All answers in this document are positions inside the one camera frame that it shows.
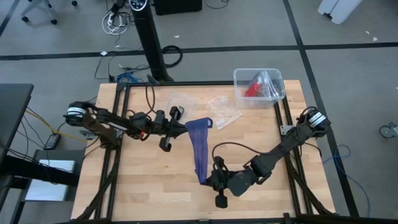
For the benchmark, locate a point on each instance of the grey office chair base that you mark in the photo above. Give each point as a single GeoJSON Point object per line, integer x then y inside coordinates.
{"type": "Point", "coordinates": [53, 21]}

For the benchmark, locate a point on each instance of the white flat box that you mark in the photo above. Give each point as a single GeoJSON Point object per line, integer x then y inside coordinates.
{"type": "Point", "coordinates": [49, 193]}

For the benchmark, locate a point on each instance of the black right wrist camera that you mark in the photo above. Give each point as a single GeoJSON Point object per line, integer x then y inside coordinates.
{"type": "Point", "coordinates": [242, 183]}

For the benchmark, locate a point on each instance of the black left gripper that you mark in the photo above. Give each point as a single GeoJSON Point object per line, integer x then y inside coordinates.
{"type": "Point", "coordinates": [169, 127]}

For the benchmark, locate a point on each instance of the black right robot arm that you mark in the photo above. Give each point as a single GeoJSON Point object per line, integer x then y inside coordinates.
{"type": "Point", "coordinates": [286, 143]}

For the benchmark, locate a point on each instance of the white plastic floor object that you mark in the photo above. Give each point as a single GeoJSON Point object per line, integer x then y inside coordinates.
{"type": "Point", "coordinates": [339, 11]}

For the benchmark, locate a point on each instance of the crumpled clear plastic bag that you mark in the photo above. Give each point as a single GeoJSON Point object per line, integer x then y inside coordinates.
{"type": "Point", "coordinates": [265, 82]}

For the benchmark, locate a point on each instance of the grey caster wheel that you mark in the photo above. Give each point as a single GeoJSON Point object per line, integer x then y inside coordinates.
{"type": "Point", "coordinates": [392, 130]}

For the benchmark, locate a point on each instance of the clear plastic zip bag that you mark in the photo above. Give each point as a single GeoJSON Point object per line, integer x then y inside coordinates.
{"type": "Point", "coordinates": [224, 113]}

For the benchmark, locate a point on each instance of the clear plastic storage bin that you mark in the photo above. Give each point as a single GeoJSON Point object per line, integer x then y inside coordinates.
{"type": "Point", "coordinates": [242, 102]}

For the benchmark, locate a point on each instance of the red item in bin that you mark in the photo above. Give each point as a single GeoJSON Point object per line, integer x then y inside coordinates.
{"type": "Point", "coordinates": [252, 90]}

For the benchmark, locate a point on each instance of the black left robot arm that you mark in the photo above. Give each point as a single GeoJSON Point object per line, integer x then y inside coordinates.
{"type": "Point", "coordinates": [105, 119]}

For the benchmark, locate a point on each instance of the blue elastic bandage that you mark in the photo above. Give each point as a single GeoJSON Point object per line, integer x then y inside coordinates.
{"type": "Point", "coordinates": [200, 149]}

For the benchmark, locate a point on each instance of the black box on floor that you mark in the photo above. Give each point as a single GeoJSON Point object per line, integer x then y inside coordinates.
{"type": "Point", "coordinates": [177, 7]}

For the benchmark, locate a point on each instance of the black desk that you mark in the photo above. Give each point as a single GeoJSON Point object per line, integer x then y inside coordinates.
{"type": "Point", "coordinates": [12, 109]}

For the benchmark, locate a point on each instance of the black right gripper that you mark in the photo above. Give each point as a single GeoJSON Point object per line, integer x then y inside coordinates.
{"type": "Point", "coordinates": [221, 180]}

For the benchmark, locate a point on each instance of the black tower fan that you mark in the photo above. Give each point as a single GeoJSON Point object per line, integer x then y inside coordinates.
{"type": "Point", "coordinates": [149, 37]}

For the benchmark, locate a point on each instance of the black power adapter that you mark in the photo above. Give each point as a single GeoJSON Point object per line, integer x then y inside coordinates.
{"type": "Point", "coordinates": [53, 141]}

